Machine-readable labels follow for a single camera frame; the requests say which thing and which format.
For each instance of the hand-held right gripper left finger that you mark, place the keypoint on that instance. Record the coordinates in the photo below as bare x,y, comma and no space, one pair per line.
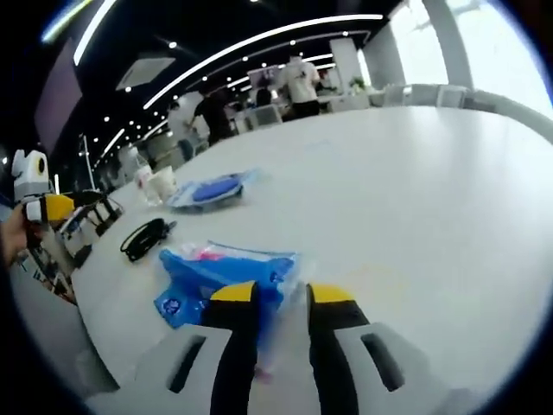
233,346

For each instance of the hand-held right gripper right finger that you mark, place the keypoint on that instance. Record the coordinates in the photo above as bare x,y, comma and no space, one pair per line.
332,346

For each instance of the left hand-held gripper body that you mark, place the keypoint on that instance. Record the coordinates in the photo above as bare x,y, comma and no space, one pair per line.
30,177

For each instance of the blue plastic packet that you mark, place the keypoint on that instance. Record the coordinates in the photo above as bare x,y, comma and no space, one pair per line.
203,276

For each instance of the clear plastic bottle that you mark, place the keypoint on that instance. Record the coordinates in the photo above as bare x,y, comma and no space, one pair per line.
142,181

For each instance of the white paper cup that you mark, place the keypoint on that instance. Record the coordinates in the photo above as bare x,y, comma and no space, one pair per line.
163,183

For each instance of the clear packet with blue disc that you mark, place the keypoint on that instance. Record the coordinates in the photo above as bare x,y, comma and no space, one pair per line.
211,192

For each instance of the person's left hand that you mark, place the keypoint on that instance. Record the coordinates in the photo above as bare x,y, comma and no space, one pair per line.
15,235

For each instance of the large purple hanging screen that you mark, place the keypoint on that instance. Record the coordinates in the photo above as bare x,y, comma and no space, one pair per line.
60,95

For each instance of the ceiling air vent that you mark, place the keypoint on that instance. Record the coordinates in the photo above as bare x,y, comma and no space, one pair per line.
144,71

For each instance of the straight ceiling light strip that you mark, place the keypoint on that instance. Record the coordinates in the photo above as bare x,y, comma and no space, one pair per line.
93,30

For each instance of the small hanging display screen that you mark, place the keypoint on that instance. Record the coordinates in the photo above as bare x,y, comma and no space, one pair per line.
263,77

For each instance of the green potted plant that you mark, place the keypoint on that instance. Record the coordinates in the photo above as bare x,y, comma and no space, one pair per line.
357,84

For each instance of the long curved ceiling light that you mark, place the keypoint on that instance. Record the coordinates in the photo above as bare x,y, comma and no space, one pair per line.
259,36

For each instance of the white desk with black frame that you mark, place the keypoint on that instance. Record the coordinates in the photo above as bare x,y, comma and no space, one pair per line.
86,199

